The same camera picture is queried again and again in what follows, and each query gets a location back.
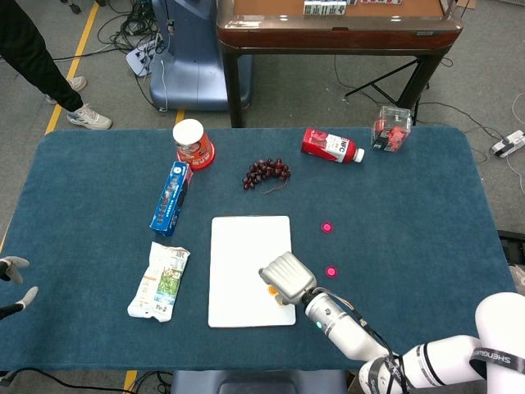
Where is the grey-blue robot torso base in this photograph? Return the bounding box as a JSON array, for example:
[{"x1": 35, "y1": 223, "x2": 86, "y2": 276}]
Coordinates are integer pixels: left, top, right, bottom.
[{"x1": 170, "y1": 369, "x2": 349, "y2": 394}]

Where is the black equipment frame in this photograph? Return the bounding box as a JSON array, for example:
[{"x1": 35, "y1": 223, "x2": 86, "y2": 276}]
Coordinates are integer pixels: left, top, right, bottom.
[{"x1": 497, "y1": 229, "x2": 525, "y2": 263}]

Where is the grey-tipped left robot hand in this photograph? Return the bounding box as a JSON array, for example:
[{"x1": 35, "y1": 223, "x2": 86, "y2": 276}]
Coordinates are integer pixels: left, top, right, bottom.
[{"x1": 0, "y1": 256, "x2": 40, "y2": 321}]

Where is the brown mahjong table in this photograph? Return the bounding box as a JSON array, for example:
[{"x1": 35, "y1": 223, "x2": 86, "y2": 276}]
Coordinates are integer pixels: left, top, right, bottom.
[{"x1": 216, "y1": 0, "x2": 464, "y2": 128}]

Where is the clear box with red toy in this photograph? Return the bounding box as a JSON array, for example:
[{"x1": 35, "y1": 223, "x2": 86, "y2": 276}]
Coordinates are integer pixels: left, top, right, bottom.
[{"x1": 370, "y1": 105, "x2": 413, "y2": 153}]

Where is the blue cookie box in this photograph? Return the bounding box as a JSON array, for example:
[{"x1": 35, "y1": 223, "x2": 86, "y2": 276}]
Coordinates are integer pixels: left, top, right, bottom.
[{"x1": 148, "y1": 160, "x2": 194, "y2": 237}]

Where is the red juice bottle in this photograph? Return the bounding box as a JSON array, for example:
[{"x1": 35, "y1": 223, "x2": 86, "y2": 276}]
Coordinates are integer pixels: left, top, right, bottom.
[{"x1": 300, "y1": 127, "x2": 366, "y2": 166}]

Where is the black floor cable bundle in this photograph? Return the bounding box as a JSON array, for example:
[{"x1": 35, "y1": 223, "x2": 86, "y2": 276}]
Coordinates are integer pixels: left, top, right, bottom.
[{"x1": 96, "y1": 0, "x2": 169, "y2": 57}]

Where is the standing person in black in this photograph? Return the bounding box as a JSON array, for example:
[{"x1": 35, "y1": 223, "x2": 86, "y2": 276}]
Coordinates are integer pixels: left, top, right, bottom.
[{"x1": 0, "y1": 0, "x2": 114, "y2": 131}]

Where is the arm wrist cable bundle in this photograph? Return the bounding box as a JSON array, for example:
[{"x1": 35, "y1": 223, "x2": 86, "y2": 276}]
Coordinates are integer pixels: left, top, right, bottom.
[{"x1": 323, "y1": 289, "x2": 411, "y2": 394}]

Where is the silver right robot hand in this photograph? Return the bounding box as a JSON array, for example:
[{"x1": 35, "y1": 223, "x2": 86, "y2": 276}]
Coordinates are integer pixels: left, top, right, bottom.
[{"x1": 258, "y1": 250, "x2": 317, "y2": 308}]

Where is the dark red grape bunch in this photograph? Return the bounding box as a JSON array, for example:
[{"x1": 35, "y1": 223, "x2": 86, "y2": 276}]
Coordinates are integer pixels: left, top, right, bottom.
[{"x1": 242, "y1": 158, "x2": 293, "y2": 195}]

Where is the blue tablecloth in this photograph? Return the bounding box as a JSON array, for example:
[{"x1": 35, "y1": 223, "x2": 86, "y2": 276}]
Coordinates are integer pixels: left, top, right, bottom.
[{"x1": 0, "y1": 126, "x2": 517, "y2": 373}]

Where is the brown cardboard sheet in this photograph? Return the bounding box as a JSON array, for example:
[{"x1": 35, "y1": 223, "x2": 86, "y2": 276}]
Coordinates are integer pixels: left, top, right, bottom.
[{"x1": 445, "y1": 0, "x2": 479, "y2": 20}]

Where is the red instant noodle cup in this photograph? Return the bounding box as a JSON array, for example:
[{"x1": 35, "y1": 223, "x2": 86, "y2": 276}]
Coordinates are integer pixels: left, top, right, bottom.
[{"x1": 171, "y1": 118, "x2": 217, "y2": 172}]

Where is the white cutting board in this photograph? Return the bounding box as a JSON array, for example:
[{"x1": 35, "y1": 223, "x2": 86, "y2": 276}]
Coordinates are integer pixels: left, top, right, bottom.
[{"x1": 208, "y1": 215, "x2": 297, "y2": 329}]

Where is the white snack bag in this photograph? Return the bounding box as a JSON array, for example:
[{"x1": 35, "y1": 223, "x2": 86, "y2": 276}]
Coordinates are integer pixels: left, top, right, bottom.
[{"x1": 126, "y1": 241, "x2": 191, "y2": 323}]

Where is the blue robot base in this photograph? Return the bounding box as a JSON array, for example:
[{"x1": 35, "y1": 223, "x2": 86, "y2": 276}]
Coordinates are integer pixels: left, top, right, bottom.
[{"x1": 148, "y1": 0, "x2": 253, "y2": 112}]

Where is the standing mahjong tile row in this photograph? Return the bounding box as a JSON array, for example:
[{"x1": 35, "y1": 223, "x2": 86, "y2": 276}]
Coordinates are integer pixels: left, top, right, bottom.
[{"x1": 303, "y1": 0, "x2": 348, "y2": 16}]

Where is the white power strip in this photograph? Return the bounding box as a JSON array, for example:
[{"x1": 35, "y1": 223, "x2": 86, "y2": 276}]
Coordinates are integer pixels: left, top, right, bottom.
[
  {"x1": 125, "y1": 39, "x2": 160, "y2": 78},
  {"x1": 489, "y1": 130, "x2": 525, "y2": 158}
]

